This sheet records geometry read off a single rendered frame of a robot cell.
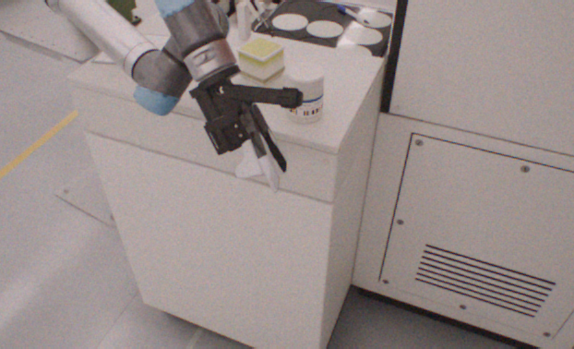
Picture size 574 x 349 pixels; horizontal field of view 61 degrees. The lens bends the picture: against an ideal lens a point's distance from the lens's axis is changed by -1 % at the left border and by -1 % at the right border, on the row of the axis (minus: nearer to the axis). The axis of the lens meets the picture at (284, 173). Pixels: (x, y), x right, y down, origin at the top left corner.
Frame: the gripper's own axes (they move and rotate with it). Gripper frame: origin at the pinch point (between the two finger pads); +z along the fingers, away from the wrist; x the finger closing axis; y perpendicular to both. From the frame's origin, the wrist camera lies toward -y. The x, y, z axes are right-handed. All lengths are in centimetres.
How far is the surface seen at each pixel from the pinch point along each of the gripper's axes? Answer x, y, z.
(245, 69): -26.0, 1.6, -20.5
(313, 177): -15.1, -2.4, 4.3
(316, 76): -11.8, -11.3, -12.9
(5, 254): -92, 130, -5
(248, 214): -27.3, 16.0, 8.1
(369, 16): -72, -31, -21
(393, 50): -36.2, -28.6, -10.3
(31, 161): -138, 130, -37
